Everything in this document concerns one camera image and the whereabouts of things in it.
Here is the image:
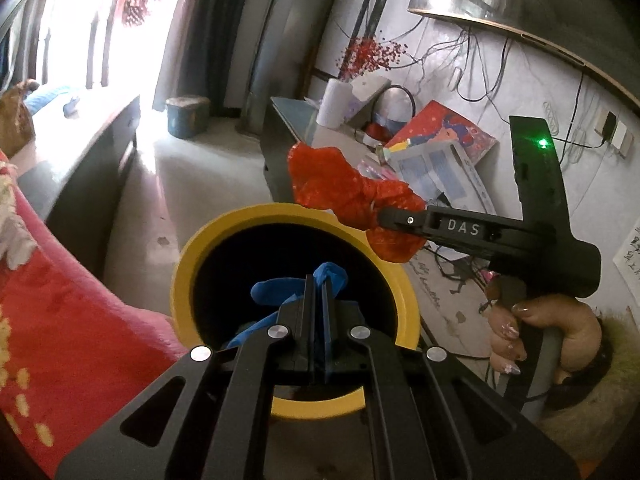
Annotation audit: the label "grey coffee table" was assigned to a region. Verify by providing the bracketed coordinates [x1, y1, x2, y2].
[10, 87, 143, 271]

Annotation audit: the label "red plastic wrapper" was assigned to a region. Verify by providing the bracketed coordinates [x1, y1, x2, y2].
[286, 142, 428, 263]

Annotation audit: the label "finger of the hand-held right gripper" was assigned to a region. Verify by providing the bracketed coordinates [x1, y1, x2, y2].
[377, 205, 435, 237]

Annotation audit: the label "brown paper bag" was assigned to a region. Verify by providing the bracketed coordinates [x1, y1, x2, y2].
[0, 79, 41, 148]

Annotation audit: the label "white power strip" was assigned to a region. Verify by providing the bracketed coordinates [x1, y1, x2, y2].
[542, 102, 561, 136]

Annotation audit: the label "glass balcony door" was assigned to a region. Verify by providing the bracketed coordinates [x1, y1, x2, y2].
[30, 0, 166, 96]

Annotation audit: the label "white blue flat carton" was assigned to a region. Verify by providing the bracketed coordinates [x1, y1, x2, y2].
[387, 140, 496, 213]

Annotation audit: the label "wall socket with charger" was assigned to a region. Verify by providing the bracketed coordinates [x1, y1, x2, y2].
[592, 110, 633, 158]

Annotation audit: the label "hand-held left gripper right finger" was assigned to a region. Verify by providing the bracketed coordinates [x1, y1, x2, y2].
[320, 280, 583, 480]

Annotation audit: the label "blue storage box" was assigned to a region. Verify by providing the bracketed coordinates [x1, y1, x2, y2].
[165, 96, 210, 138]

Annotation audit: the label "grey curtain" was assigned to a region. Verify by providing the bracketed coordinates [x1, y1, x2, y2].
[152, 0, 236, 111]

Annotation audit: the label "black cable loop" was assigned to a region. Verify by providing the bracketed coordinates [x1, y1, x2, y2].
[372, 85, 417, 126]

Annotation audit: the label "white paper roll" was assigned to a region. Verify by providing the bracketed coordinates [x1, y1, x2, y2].
[315, 78, 353, 128]

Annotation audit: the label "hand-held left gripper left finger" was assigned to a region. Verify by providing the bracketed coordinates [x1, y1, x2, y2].
[55, 272, 321, 480]

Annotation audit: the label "red berry branches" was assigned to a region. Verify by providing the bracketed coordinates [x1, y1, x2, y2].
[336, 35, 416, 81]

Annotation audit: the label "yellow trash bin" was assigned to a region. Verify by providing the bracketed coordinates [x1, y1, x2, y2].
[170, 202, 421, 421]

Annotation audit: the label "person's right forearm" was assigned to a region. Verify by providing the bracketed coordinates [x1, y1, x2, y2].
[537, 310, 640, 461]

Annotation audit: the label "red floral blanket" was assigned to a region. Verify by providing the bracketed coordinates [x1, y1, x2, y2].
[0, 147, 201, 478]

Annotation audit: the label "paper sheet with writing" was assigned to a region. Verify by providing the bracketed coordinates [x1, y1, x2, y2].
[612, 225, 640, 286]

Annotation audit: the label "blue glove scrap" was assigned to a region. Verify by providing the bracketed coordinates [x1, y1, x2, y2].
[222, 260, 351, 356]

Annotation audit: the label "person's right hand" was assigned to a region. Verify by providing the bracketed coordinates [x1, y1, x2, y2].
[485, 277, 603, 377]

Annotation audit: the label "silver standing air conditioner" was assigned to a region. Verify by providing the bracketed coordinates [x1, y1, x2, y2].
[240, 0, 351, 133]

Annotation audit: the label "white box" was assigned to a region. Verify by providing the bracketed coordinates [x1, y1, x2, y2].
[350, 76, 392, 113]

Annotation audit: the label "red picture book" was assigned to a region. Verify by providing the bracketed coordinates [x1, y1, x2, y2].
[385, 100, 499, 166]

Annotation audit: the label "tangle of cables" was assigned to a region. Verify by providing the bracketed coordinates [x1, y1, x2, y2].
[415, 25, 601, 171]

